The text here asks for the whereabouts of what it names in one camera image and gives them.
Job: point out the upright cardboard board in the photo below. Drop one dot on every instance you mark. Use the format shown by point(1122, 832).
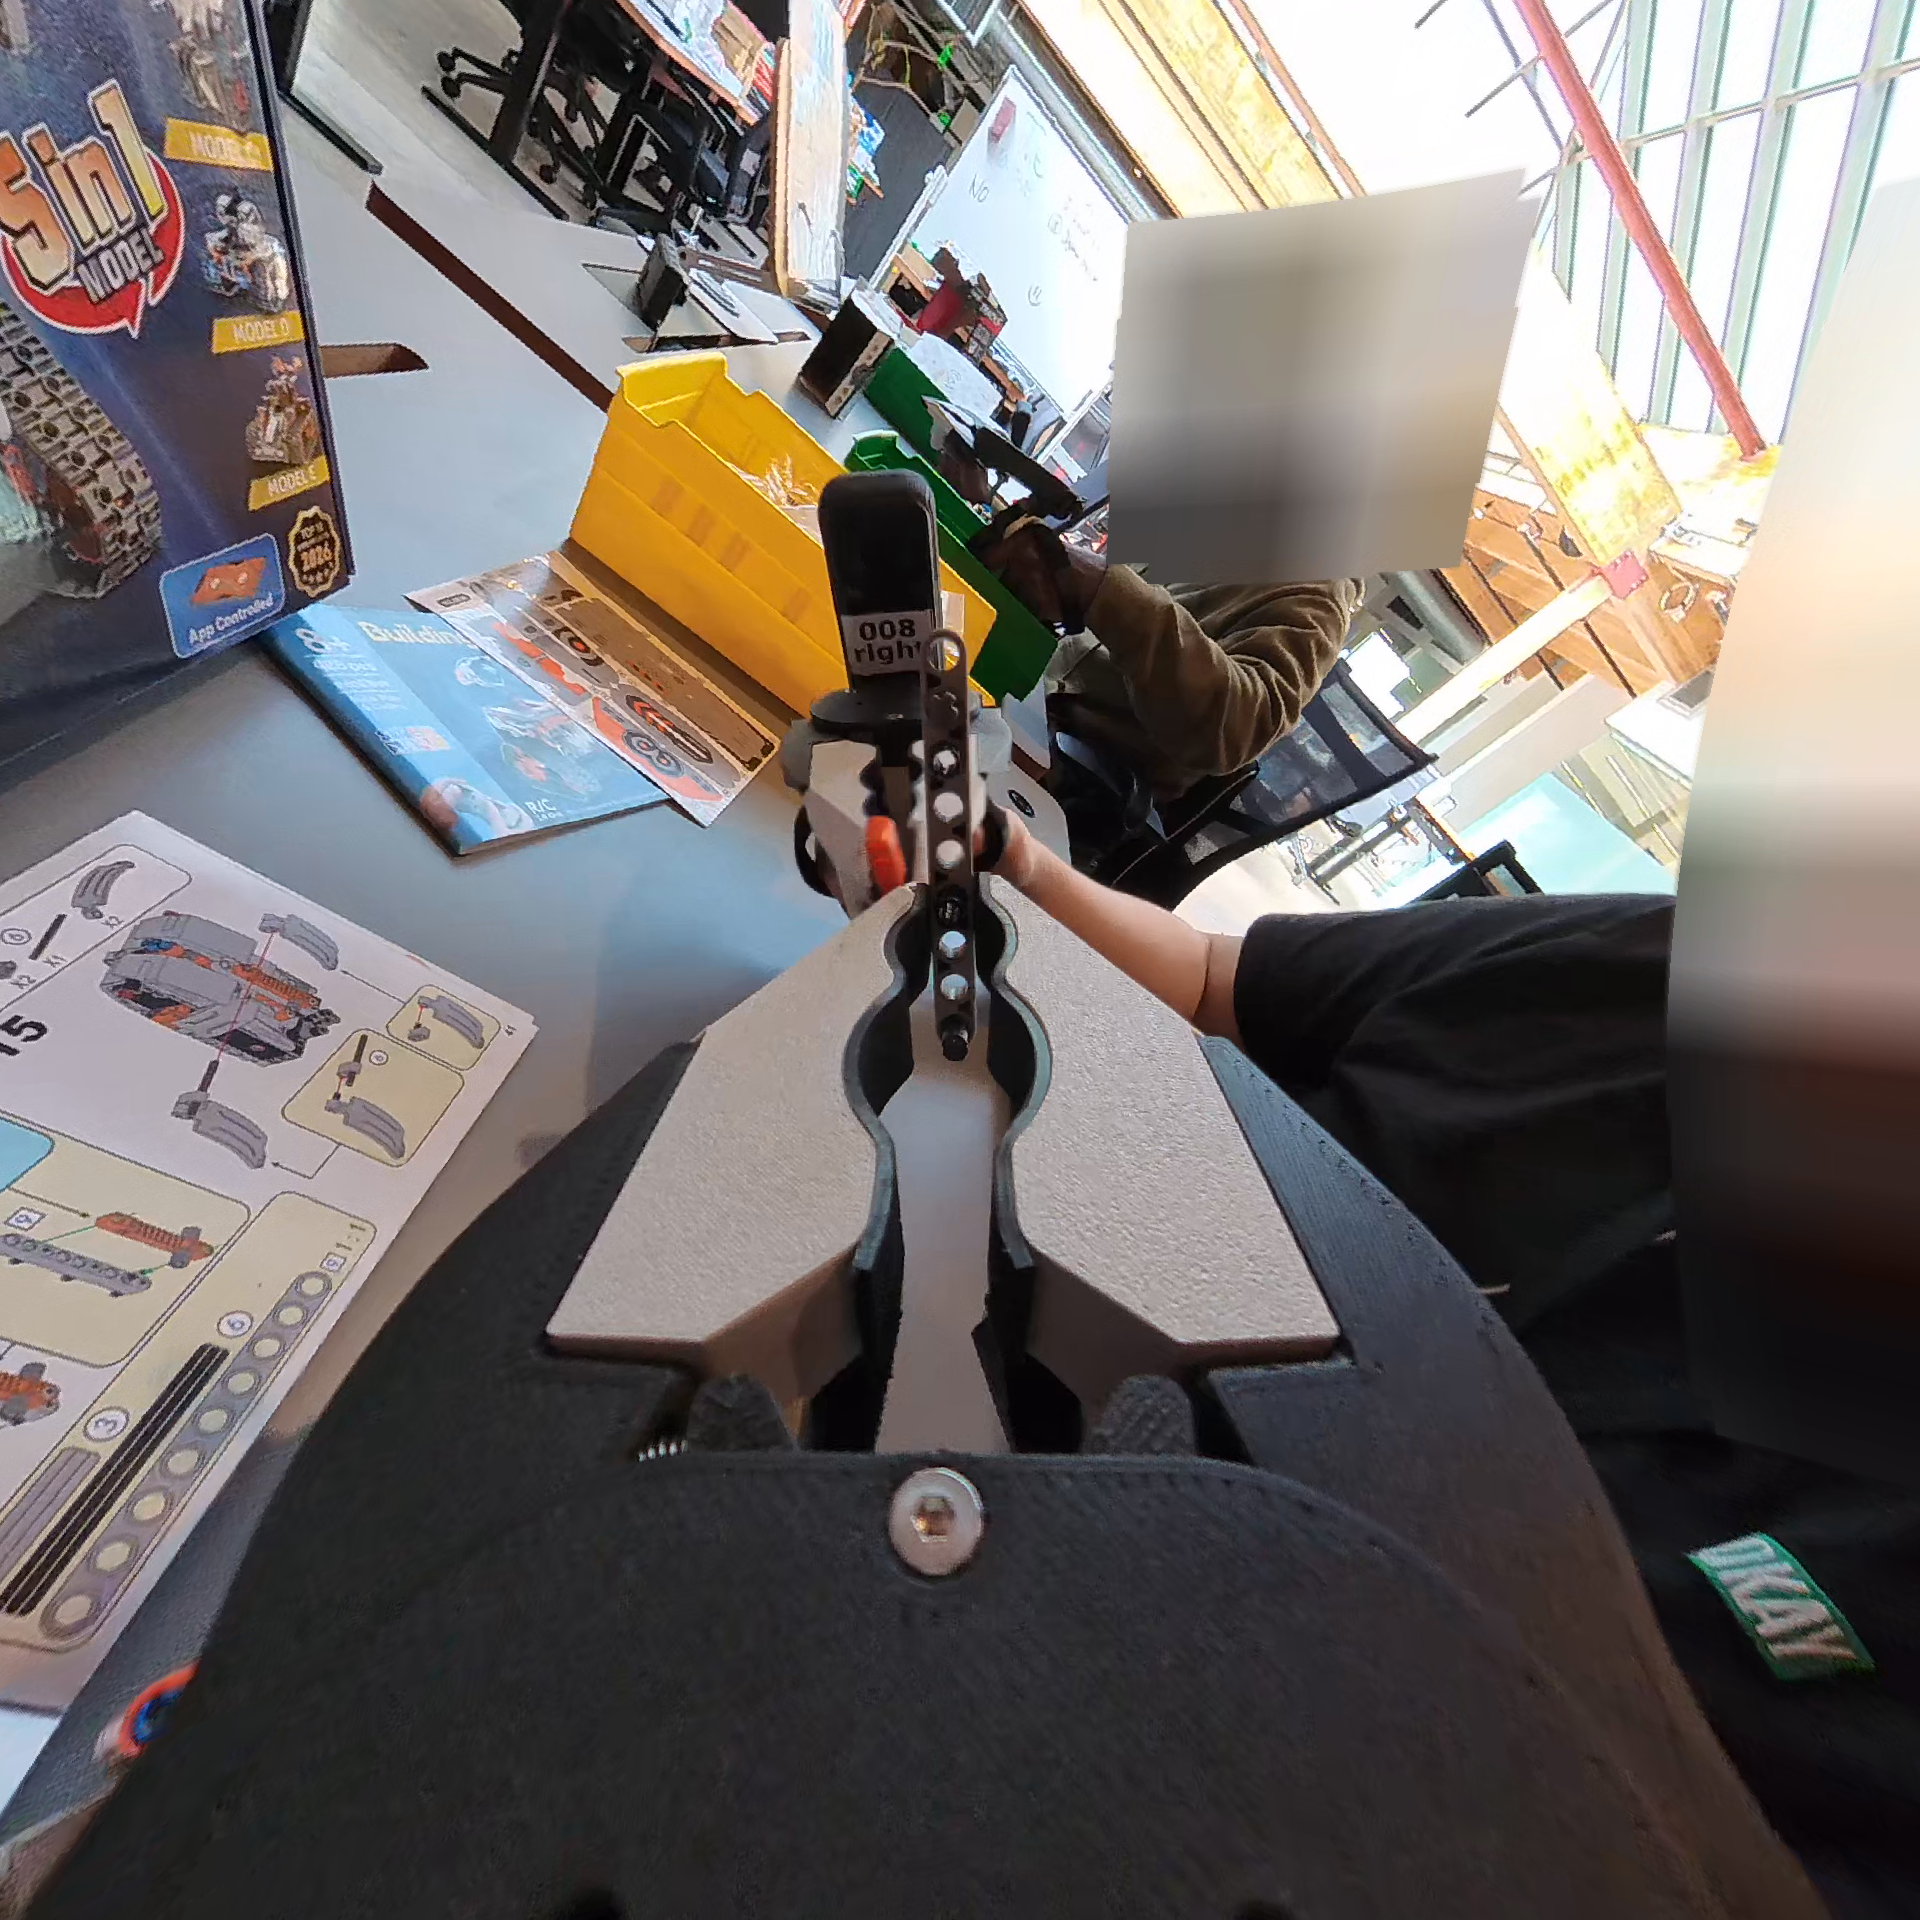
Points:
point(810, 149)

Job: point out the grey orange brick robot model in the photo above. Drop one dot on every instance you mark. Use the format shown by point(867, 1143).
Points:
point(142, 1717)

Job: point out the grey desk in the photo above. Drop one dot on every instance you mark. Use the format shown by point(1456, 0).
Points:
point(644, 932)
point(524, 254)

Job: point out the sticker sheet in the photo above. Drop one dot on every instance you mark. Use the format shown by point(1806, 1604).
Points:
point(600, 676)

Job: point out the open instruction booklet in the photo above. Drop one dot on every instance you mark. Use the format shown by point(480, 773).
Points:
point(195, 1201)

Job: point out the short green plastic bin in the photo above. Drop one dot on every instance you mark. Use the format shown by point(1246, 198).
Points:
point(901, 390)

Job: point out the clear plastic bags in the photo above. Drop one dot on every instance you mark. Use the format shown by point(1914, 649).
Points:
point(787, 488)

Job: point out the black mesh office chair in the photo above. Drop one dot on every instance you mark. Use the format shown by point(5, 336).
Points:
point(1320, 765)

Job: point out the blue manual booklet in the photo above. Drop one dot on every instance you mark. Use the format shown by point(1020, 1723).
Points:
point(389, 720)

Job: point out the whiteboard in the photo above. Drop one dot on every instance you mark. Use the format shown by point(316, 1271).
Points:
point(1035, 240)

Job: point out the wooden table with black legs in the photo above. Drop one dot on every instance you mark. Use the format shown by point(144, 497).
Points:
point(644, 77)

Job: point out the dark cube box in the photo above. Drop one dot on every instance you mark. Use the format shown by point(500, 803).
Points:
point(849, 353)

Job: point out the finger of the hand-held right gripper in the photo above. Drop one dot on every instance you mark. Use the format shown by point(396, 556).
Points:
point(836, 797)

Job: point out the orange toothed rack piece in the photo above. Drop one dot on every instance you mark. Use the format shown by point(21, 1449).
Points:
point(881, 853)

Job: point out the blue robot kit box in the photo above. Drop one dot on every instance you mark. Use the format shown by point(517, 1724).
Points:
point(118, 451)

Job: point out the long green plastic bin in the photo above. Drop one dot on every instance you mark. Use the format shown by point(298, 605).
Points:
point(1004, 629)

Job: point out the black desktop stand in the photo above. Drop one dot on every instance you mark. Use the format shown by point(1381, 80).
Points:
point(674, 294)

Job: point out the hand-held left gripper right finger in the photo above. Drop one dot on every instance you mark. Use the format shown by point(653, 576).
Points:
point(1154, 1201)

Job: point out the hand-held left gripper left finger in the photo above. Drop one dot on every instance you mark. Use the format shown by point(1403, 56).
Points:
point(721, 1201)

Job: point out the yellow plastic bin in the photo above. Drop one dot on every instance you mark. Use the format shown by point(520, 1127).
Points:
point(690, 541)

